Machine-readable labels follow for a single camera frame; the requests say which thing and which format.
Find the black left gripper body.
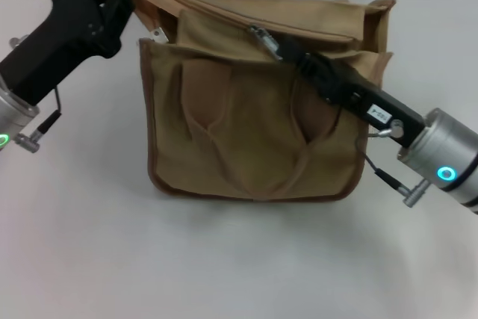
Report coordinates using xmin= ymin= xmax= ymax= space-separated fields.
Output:
xmin=0 ymin=0 xmax=122 ymax=105

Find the silver metal bag clasp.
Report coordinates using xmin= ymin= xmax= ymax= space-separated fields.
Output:
xmin=148 ymin=25 xmax=170 ymax=45

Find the khaki canvas food bag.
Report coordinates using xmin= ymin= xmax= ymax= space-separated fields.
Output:
xmin=116 ymin=0 xmax=397 ymax=204

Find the silver metal zipper pull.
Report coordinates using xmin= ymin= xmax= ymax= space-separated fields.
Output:
xmin=247 ymin=24 xmax=282 ymax=62

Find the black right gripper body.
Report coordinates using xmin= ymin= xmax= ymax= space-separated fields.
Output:
xmin=317 ymin=66 xmax=427 ymax=149

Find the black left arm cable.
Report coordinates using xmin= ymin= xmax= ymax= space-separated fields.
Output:
xmin=14 ymin=87 xmax=65 ymax=154

